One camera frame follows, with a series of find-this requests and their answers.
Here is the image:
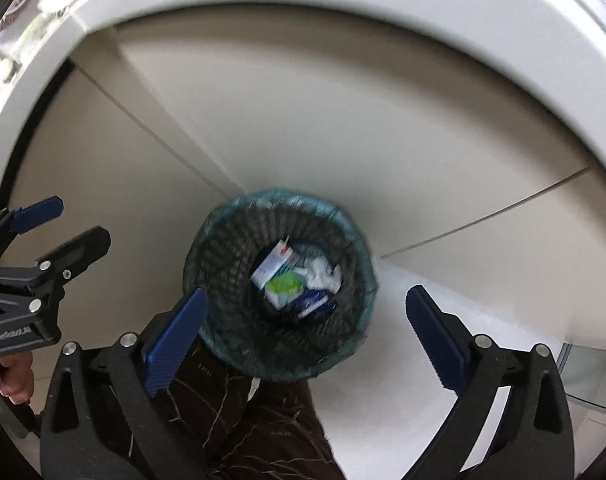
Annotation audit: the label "dark blue snack wrapper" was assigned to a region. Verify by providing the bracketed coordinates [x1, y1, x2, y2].
[298, 290, 335, 322]

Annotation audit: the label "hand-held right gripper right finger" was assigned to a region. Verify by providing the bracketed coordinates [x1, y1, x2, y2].
[405, 285, 575, 480]

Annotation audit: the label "green white medicine box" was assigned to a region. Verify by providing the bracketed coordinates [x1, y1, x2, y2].
[265, 272, 305, 309]

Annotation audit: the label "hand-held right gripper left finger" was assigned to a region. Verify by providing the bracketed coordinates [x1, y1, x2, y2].
[39, 287, 210, 480]

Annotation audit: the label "person's left hand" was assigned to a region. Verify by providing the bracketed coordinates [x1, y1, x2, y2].
[0, 347, 36, 406]

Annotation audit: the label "brown patterned pants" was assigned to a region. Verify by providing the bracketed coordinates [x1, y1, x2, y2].
[173, 340, 345, 480]

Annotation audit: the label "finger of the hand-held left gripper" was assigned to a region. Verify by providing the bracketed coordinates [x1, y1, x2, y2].
[33, 226, 112, 286]
[0, 197, 64, 261]

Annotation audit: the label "glass panel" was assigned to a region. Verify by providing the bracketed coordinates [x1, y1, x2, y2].
[556, 340, 606, 411]

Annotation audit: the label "white tissue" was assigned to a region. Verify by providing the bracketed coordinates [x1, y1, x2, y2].
[303, 255, 342, 293]

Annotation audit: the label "blue white milk carton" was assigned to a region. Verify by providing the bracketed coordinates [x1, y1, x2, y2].
[250, 240, 301, 291]

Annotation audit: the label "black mesh trash bin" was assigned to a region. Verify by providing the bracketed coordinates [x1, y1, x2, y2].
[183, 189, 381, 381]

